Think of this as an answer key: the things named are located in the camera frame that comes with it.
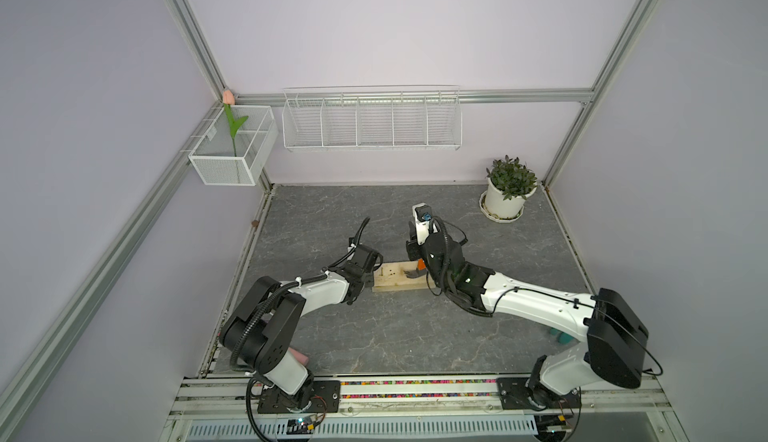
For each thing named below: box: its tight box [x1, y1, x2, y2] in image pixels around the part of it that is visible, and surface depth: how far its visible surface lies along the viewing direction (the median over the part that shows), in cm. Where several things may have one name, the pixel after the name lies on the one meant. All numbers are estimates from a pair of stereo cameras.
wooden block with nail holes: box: [372, 260, 436, 292], surface depth 93 cm
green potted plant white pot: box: [485, 155, 537, 219], surface depth 101 cm
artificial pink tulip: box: [223, 90, 249, 157], surface depth 91 cm
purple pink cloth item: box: [288, 347, 309, 366], surface depth 81 cm
